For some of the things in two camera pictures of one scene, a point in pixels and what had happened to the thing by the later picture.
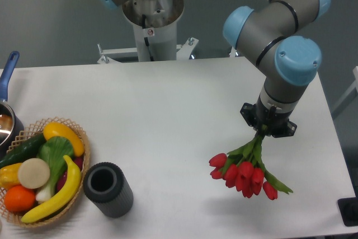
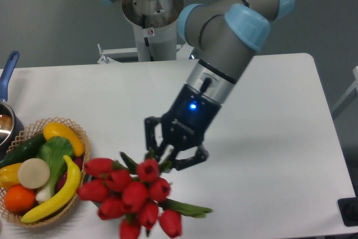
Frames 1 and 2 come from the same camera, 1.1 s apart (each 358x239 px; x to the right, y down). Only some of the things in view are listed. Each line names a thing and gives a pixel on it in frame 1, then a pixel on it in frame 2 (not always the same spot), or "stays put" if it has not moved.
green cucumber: (28, 150) stays put
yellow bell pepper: (9, 176) stays put
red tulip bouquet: (244, 167) → (135, 195)
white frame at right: (354, 85) stays put
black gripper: (274, 121) → (184, 125)
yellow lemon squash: (54, 129) stays put
